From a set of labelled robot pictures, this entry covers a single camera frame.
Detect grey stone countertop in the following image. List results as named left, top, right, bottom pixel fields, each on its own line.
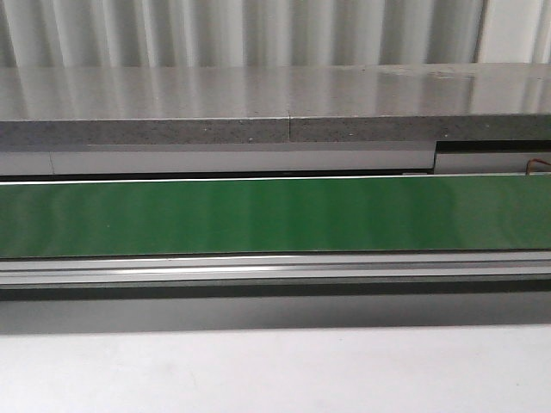
left=1, top=64, right=550, bottom=147

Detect red and black wires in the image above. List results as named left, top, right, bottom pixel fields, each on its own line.
left=523, top=157, right=551, bottom=176

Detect white curtain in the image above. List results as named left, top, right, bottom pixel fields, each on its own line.
left=1, top=1, right=486, bottom=67

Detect aluminium conveyor frame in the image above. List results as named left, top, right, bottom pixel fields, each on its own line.
left=1, top=251, right=550, bottom=286

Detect green conveyor belt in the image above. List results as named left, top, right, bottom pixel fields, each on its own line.
left=1, top=175, right=550, bottom=259

